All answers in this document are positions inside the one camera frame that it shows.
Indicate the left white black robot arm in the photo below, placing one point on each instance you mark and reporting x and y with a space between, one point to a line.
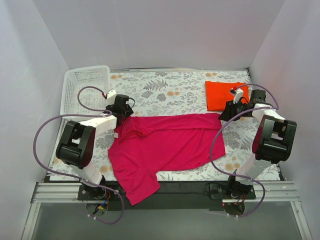
76 145

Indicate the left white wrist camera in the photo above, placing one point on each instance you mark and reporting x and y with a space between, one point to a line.
110 95

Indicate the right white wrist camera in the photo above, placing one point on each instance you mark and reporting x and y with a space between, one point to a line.
237 94

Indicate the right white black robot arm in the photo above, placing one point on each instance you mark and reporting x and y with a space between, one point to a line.
272 143

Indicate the aluminium frame rail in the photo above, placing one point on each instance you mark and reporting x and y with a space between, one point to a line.
53 192

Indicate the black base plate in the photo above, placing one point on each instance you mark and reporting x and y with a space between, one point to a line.
173 195

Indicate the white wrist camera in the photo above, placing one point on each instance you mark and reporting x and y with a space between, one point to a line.
237 94
110 95

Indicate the folded orange t shirt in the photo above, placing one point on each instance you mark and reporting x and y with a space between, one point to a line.
218 93

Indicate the white plastic basket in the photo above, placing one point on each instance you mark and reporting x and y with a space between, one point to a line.
82 90

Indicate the magenta t shirt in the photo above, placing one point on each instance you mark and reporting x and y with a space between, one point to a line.
146 145

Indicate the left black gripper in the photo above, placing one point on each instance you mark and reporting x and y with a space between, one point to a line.
124 112

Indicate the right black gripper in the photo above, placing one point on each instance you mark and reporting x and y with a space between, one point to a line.
229 112

